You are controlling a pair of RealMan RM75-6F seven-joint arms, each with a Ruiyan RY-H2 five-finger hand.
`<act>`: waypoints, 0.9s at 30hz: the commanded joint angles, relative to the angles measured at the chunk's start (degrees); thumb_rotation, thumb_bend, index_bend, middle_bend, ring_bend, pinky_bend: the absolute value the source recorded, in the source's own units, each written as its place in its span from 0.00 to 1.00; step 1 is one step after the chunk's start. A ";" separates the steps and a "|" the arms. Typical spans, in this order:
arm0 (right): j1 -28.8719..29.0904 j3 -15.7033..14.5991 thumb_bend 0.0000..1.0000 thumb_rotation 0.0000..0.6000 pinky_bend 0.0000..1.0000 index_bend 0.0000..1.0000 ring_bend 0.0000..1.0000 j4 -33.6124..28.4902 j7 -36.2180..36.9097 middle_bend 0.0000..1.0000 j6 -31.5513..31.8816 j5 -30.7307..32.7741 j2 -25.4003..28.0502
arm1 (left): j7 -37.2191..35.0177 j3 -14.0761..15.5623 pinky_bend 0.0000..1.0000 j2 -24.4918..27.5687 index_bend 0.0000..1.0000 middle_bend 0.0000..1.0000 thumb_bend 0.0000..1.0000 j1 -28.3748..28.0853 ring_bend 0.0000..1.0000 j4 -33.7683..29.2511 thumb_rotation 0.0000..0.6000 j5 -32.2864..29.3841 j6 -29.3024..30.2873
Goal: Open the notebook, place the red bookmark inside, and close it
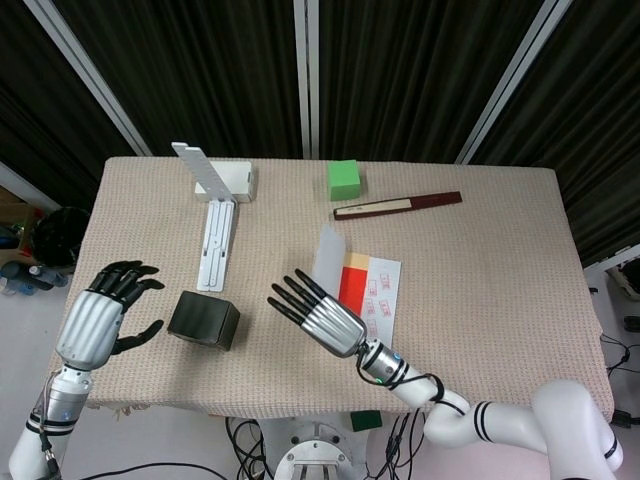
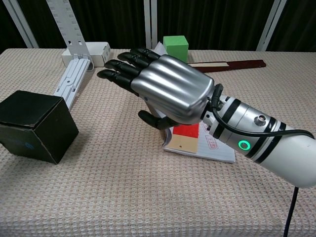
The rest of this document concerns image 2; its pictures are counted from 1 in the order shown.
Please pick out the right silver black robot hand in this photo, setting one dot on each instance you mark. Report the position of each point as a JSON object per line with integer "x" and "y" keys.
{"x": 172, "y": 86}

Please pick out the red and tan bookmark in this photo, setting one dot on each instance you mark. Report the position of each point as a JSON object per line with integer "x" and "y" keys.
{"x": 187, "y": 138}

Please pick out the yellow cream lined notebook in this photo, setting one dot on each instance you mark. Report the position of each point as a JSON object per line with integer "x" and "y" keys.
{"x": 217, "y": 153}

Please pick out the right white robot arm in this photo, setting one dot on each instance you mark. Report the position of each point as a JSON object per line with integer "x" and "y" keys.
{"x": 284, "y": 155}

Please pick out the green cube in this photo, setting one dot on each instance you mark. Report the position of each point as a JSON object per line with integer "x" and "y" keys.
{"x": 179, "y": 48}

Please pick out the dark red folded fan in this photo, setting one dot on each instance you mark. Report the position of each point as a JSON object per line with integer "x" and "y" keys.
{"x": 237, "y": 65}

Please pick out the small white box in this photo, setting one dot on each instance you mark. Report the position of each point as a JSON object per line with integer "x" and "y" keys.
{"x": 98, "y": 53}

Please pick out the black pleated curtain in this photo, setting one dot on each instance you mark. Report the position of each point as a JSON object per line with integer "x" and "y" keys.
{"x": 111, "y": 19}

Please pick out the white folding stand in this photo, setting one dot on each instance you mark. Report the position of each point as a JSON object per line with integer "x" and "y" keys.
{"x": 71, "y": 74}

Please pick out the beige waffle tablecloth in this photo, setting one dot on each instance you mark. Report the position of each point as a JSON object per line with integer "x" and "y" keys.
{"x": 123, "y": 197}

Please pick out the black cardboard box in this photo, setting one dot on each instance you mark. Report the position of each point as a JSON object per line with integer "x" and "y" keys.
{"x": 37, "y": 123}

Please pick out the white upright partition post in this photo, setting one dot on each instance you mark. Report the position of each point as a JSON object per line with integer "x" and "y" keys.
{"x": 150, "y": 22}

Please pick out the white slanted partition post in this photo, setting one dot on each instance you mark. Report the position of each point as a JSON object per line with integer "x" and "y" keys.
{"x": 21, "y": 24}
{"x": 271, "y": 24}

